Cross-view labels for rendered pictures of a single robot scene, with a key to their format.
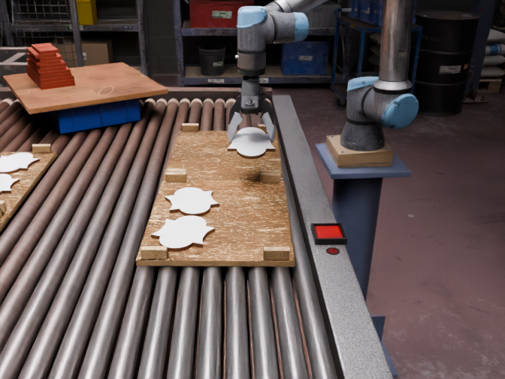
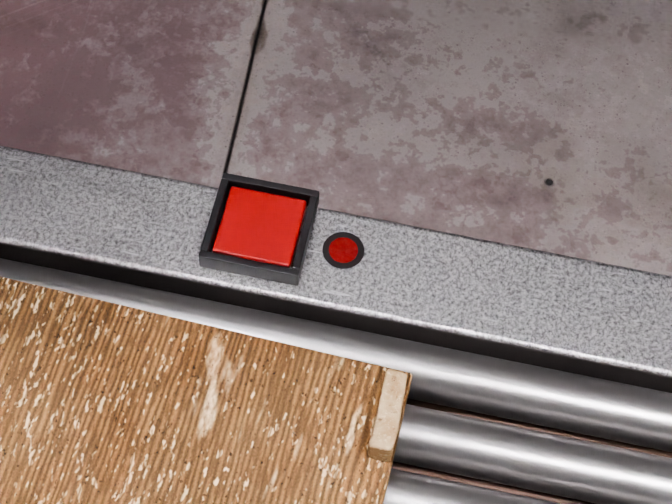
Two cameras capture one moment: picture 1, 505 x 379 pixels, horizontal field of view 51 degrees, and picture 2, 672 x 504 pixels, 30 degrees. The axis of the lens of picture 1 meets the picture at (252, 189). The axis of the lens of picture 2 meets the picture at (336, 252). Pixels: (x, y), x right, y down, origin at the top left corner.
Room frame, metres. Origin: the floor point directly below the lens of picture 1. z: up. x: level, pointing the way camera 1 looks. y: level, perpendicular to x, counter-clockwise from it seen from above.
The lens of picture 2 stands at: (0.97, 0.27, 1.75)
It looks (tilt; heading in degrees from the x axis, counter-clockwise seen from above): 61 degrees down; 281
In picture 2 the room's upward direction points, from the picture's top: 4 degrees clockwise
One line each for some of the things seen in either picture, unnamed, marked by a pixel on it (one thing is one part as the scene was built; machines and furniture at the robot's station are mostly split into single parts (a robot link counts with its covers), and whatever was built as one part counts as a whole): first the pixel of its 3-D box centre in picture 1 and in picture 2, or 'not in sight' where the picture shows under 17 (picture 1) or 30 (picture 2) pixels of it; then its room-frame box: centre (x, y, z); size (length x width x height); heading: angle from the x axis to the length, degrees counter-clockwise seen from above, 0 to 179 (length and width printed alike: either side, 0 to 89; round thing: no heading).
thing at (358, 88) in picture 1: (366, 97); not in sight; (1.72, -0.37, 1.09); 0.13 x 0.12 x 0.14; 26
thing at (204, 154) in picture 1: (225, 155); not in sight; (1.59, 0.09, 0.93); 0.41 x 0.35 x 0.02; 0
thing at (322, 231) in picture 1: (328, 234); (260, 229); (1.11, -0.19, 0.92); 0.06 x 0.06 x 0.01; 3
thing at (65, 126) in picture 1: (89, 104); not in sight; (1.98, 0.63, 0.97); 0.31 x 0.31 x 0.10; 32
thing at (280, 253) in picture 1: (276, 253); (388, 415); (0.98, -0.05, 0.95); 0.06 x 0.02 x 0.03; 91
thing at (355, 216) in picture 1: (349, 260); not in sight; (1.73, -0.38, 0.44); 0.38 x 0.38 x 0.87; 6
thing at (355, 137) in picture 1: (362, 129); not in sight; (1.73, -0.38, 0.97); 0.15 x 0.15 x 0.10
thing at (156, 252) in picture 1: (154, 253); not in sight; (0.98, 0.21, 0.95); 0.06 x 0.02 x 0.03; 91
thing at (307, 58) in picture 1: (303, 54); not in sight; (5.94, -0.54, 0.32); 0.50 x 0.41 x 0.37; 92
